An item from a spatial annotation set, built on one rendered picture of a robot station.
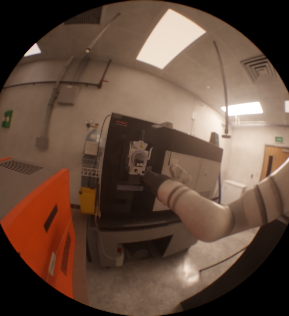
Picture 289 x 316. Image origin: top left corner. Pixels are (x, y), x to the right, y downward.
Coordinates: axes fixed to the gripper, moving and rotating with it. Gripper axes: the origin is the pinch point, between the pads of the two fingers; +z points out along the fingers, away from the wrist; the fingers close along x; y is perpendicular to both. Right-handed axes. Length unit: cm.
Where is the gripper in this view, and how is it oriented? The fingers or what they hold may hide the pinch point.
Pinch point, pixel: (149, 169)
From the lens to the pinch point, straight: 47.2
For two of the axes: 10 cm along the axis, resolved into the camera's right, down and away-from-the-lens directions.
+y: -5.5, 8.3, -0.8
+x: 7.6, 5.4, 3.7
